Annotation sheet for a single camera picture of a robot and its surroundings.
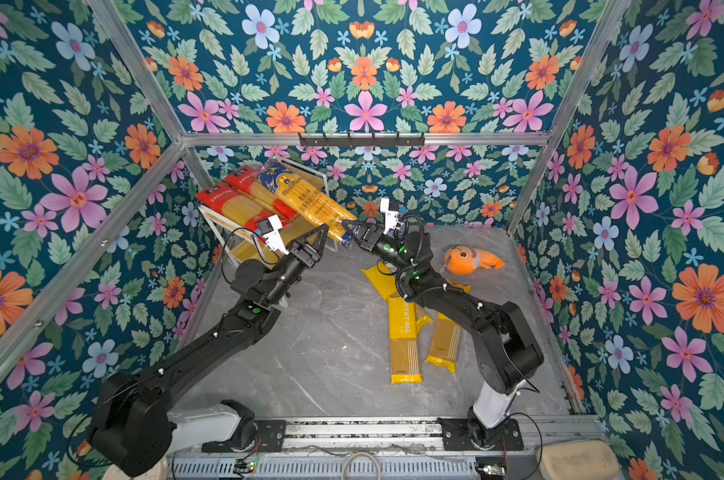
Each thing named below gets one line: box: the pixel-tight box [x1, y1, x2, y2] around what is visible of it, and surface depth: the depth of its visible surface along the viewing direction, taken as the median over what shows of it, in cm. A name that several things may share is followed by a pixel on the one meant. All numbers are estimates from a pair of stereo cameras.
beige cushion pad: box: [541, 441, 620, 480], surface depth 68 cm
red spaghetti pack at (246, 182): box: [224, 166, 300, 221], surface depth 83 cm
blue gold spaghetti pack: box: [258, 162, 358, 248], surface depth 71 cm
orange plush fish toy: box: [444, 246, 506, 275], surface depth 103 cm
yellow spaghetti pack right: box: [424, 312, 462, 374], surface depth 88 cm
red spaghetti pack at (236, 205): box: [195, 182, 289, 234], surface depth 79 cm
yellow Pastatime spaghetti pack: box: [388, 297, 423, 385], surface depth 88 cm
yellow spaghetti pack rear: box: [361, 262, 398, 301], surface depth 103 cm
